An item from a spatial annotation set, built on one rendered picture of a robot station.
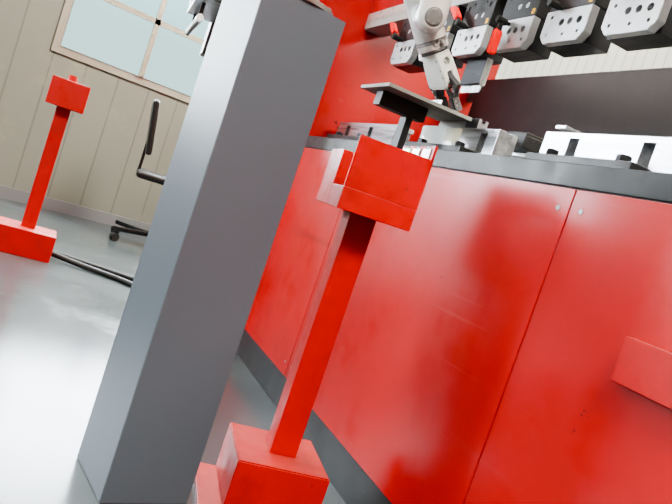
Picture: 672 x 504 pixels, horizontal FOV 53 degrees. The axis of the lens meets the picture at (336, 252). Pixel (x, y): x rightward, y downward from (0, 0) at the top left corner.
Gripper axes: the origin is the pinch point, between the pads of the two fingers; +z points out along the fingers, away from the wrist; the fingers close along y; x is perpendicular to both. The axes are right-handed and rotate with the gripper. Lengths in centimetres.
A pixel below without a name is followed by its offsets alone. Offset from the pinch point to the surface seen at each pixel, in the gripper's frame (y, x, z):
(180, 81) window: 341, 11, -23
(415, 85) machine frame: 85, -36, 4
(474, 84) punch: -2.2, -8.1, -3.2
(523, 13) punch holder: -19.2, -16.1, -18.1
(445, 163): -25.6, 19.6, 7.3
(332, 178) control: -35, 51, -3
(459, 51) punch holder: 5.3, -10.7, -12.1
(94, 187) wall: 336, 96, 24
